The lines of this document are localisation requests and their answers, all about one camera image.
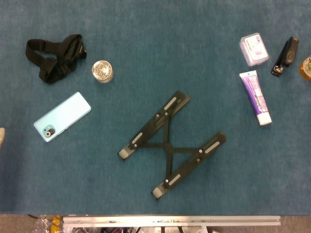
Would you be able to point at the light blue smartphone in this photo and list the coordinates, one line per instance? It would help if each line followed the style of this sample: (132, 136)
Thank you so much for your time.
(63, 116)

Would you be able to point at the clear box with purple label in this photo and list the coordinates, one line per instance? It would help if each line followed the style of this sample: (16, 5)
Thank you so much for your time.
(253, 49)

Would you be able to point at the clear crumpled plastic bag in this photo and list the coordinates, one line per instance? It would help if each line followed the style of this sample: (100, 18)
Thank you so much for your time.
(41, 224)

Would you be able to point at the teal felt table cover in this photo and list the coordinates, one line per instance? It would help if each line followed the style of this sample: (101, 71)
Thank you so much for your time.
(155, 48)

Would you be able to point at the clear jar of paper clips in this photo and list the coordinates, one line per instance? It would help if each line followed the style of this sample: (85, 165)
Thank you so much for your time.
(102, 71)

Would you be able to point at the yellow plastic part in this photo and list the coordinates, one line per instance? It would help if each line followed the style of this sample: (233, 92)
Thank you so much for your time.
(56, 221)

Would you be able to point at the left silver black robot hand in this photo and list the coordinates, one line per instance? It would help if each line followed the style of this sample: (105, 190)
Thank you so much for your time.
(1, 137)

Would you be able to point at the aluminium profile rail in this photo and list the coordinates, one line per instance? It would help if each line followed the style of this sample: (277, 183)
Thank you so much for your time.
(170, 221)

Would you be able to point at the black stapler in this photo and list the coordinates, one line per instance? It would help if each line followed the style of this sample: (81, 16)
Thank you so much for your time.
(289, 54)

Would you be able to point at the black folding laptop stand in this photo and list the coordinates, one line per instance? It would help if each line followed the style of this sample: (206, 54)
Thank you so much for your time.
(170, 146)

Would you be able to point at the purple white toothpaste tube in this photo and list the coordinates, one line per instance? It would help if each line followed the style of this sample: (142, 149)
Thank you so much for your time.
(255, 97)

